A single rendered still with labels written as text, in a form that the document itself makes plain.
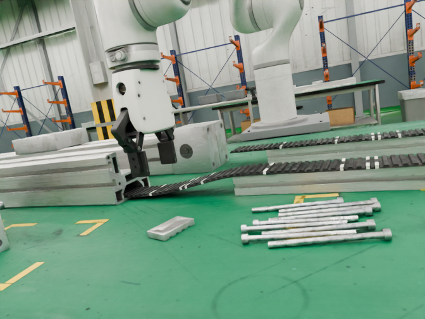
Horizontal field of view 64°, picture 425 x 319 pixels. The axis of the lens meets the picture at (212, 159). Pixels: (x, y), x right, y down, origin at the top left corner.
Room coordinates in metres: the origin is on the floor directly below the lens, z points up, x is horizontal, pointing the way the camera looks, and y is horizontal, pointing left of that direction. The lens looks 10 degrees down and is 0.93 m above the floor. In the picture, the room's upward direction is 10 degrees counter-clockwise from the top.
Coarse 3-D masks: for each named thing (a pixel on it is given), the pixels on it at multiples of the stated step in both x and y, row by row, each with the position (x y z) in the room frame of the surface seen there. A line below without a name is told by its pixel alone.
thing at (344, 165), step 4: (344, 160) 0.44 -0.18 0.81; (348, 160) 0.45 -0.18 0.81; (352, 160) 0.44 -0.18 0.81; (340, 164) 0.43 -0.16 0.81; (344, 164) 0.43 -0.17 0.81; (348, 164) 0.42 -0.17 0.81; (352, 164) 0.42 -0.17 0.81; (340, 168) 0.41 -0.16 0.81; (344, 168) 0.41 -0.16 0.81; (348, 168) 0.41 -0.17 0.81; (352, 168) 0.41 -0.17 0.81
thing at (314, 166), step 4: (320, 160) 0.47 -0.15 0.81; (312, 164) 0.45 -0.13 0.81; (316, 164) 0.46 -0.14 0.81; (320, 164) 0.45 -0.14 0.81; (308, 168) 0.43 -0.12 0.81; (312, 168) 0.44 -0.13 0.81; (316, 168) 0.43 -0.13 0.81; (320, 168) 0.43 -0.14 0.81; (304, 172) 0.43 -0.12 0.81; (308, 172) 0.43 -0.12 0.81; (312, 172) 0.43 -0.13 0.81
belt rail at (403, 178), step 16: (240, 176) 0.48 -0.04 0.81; (256, 176) 0.47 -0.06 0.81; (272, 176) 0.46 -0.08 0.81; (288, 176) 0.45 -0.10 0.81; (304, 176) 0.44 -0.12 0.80; (320, 176) 0.43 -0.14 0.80; (336, 176) 0.42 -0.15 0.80; (352, 176) 0.41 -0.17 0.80; (368, 176) 0.40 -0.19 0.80; (384, 176) 0.40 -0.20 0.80; (400, 176) 0.39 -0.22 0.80; (416, 176) 0.39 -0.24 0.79; (240, 192) 0.48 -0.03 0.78; (256, 192) 0.47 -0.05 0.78; (272, 192) 0.46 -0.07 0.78; (288, 192) 0.45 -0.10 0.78; (304, 192) 0.44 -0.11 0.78; (320, 192) 0.43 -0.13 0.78
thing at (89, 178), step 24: (0, 168) 0.66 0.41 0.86; (24, 168) 0.63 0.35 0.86; (48, 168) 0.60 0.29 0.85; (72, 168) 0.59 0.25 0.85; (96, 168) 0.57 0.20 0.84; (120, 168) 0.62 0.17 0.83; (0, 192) 0.68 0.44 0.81; (24, 192) 0.64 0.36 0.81; (48, 192) 0.61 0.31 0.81; (72, 192) 0.58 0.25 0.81; (96, 192) 0.56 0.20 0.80; (120, 192) 0.56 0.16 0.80
